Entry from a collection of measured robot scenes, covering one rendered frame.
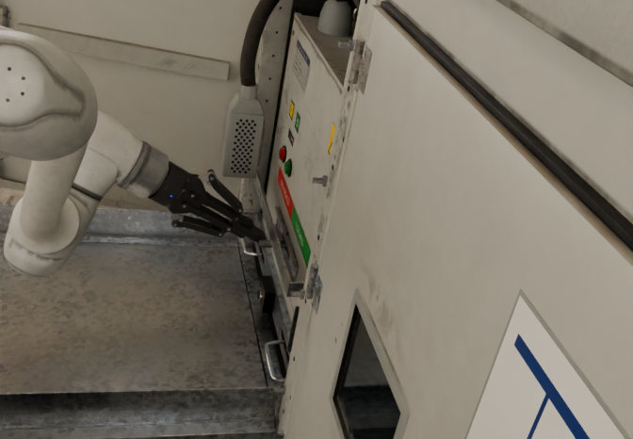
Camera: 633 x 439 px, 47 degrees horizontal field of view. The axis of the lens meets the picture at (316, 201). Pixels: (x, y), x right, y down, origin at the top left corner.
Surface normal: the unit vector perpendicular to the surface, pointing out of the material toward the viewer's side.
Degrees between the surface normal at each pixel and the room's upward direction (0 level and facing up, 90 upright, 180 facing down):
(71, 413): 90
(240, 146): 90
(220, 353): 0
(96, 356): 0
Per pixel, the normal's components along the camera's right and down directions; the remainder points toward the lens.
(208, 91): -0.07, 0.47
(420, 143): -0.96, -0.04
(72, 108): 0.97, 0.25
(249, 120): 0.21, 0.50
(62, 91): 0.99, 0.01
